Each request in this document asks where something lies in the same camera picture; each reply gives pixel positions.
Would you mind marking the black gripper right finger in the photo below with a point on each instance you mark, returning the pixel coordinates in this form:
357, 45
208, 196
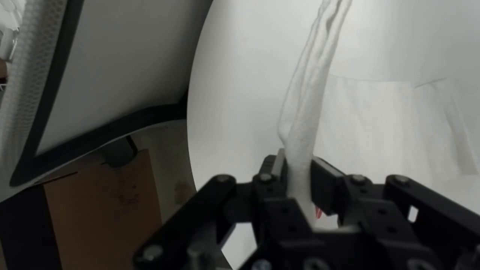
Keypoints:
330, 192

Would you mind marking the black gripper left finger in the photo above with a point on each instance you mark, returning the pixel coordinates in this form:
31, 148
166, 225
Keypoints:
271, 210

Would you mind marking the white towel with red stripes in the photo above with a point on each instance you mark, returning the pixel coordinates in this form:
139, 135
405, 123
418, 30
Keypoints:
309, 99

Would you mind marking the large brown cardboard sheet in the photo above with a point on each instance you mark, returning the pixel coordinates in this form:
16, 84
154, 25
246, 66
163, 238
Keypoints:
99, 214

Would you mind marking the grey office chair back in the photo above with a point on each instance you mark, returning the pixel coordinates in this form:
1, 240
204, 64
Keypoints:
114, 60

